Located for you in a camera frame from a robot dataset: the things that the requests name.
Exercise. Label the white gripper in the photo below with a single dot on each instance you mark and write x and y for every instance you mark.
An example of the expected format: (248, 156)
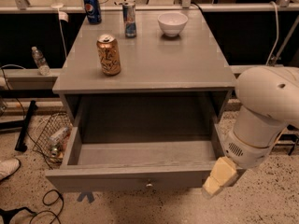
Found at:
(244, 153)

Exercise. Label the grey top drawer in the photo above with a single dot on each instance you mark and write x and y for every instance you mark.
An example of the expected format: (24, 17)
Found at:
(136, 166)

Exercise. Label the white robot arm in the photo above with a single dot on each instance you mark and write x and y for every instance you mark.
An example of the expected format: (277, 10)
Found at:
(270, 102)

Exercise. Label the grey drawer cabinet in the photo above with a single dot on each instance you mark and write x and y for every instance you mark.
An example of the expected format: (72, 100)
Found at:
(175, 83)

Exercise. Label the black wheeled cart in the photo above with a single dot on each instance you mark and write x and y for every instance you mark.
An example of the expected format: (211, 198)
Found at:
(289, 138)

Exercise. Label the blue tape cross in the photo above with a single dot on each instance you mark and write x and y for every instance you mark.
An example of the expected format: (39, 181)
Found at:
(86, 195)

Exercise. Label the white bowl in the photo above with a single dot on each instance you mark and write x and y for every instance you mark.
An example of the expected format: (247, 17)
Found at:
(172, 23)

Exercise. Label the orange soda can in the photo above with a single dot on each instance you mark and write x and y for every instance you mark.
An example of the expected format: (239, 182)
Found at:
(108, 51)

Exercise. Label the slim Red Bull can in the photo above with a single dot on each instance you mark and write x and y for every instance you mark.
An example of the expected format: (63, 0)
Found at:
(128, 13)

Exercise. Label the black stand leg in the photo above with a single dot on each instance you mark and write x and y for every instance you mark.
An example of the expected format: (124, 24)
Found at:
(20, 145)

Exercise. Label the clear plastic water bottle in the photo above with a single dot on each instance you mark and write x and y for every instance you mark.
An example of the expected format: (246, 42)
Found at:
(40, 61)

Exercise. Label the white shoe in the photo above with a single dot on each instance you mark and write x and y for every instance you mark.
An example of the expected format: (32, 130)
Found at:
(9, 167)

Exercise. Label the blue Pepsi can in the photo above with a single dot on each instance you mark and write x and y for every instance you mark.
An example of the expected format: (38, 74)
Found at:
(93, 11)

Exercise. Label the wire basket with trash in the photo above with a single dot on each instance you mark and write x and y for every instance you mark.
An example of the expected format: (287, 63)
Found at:
(52, 137)

